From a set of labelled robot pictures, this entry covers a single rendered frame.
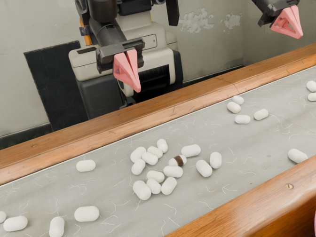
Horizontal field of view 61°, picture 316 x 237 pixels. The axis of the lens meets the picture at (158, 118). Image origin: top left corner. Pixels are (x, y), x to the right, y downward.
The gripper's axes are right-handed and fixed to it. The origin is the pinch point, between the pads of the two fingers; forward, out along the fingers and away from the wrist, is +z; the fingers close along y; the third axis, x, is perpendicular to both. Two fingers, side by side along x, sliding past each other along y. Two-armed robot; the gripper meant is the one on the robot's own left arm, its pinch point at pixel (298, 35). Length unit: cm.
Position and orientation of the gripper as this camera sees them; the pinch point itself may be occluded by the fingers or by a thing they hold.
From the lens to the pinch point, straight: 80.1
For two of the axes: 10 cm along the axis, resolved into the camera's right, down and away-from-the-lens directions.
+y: 8.9, -3.3, 3.2
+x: -1.4, 4.7, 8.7
